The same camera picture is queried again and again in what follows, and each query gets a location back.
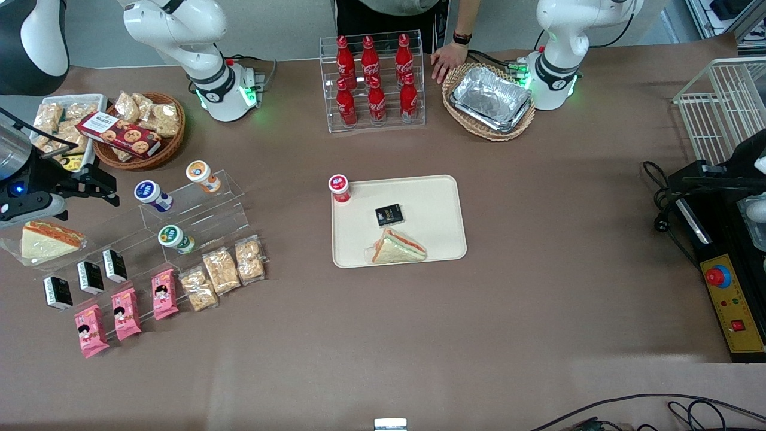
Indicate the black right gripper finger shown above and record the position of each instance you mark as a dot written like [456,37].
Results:
[93,175]
[90,190]

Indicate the green gum bottle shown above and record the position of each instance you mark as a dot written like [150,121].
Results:
[175,237]

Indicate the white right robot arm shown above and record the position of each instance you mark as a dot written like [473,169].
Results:
[203,36]

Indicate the person's bare forearm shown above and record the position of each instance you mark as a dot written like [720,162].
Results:
[468,15]

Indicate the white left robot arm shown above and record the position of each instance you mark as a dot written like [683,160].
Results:
[559,36]

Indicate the orange gum bottle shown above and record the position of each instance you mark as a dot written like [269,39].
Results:
[200,173]

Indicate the red gum bottle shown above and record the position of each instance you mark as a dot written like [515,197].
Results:
[340,187]

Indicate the aluminium foil tray stack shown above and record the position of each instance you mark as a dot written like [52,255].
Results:
[491,99]

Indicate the beige plastic tray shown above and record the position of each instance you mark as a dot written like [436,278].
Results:
[431,203]

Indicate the person's bare hand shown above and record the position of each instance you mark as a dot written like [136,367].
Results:
[447,60]

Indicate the wrapped triangle sandwich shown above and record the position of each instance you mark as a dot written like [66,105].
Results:
[45,242]
[395,250]

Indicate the dark red cookie box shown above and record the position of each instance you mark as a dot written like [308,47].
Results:
[119,134]

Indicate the clear bag of pastries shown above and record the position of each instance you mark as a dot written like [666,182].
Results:
[48,115]
[57,139]
[166,118]
[127,106]
[145,103]
[81,111]

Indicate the red emergency stop button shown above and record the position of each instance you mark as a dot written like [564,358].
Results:
[718,276]

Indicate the white plastic bin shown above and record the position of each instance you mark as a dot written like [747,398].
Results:
[90,99]

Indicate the small black carton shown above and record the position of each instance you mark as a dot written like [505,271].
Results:
[58,293]
[115,266]
[91,277]

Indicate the black and yellow control box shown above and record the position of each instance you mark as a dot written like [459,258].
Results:
[727,299]

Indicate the round wicker snack basket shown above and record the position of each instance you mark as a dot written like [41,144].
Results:
[170,146]

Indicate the clear acrylic step shelf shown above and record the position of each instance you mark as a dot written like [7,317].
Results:
[209,215]

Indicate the pink snack packet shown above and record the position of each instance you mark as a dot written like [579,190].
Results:
[164,294]
[91,331]
[126,314]

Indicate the clear bag of crackers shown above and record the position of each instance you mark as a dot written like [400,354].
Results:
[249,259]
[198,289]
[221,271]

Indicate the clear acrylic bottle rack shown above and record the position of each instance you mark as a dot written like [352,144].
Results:
[326,90]

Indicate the red cola bottle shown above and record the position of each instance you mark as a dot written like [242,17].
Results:
[344,60]
[347,106]
[370,58]
[409,100]
[376,105]
[404,55]

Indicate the wicker basket with foil trays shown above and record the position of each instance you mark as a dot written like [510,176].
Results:
[488,134]

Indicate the small black snack packet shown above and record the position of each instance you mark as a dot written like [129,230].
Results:
[389,215]

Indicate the black wrist watch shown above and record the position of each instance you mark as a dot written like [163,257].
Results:
[462,38]

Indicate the small white device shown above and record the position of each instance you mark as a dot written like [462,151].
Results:
[390,424]

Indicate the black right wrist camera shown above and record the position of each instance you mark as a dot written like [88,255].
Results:
[27,179]

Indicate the metal shelf frame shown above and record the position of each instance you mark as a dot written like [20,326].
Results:
[727,15]

